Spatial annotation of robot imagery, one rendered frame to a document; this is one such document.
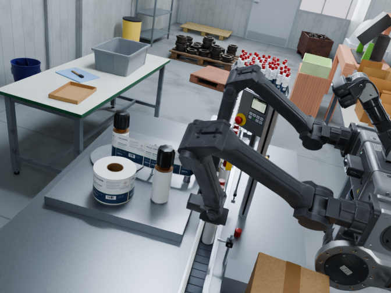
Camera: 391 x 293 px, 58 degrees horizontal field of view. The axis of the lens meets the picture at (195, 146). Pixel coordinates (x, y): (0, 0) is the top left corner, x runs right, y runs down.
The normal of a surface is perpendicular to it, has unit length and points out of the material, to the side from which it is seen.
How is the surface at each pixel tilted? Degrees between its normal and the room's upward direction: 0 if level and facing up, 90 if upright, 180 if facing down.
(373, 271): 90
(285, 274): 0
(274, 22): 90
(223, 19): 90
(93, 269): 0
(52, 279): 0
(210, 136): 45
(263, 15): 90
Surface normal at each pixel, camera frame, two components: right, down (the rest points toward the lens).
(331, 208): -0.02, -0.48
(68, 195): 0.16, -0.86
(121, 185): 0.45, 0.50
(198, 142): -0.51, -0.55
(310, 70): -0.33, 0.41
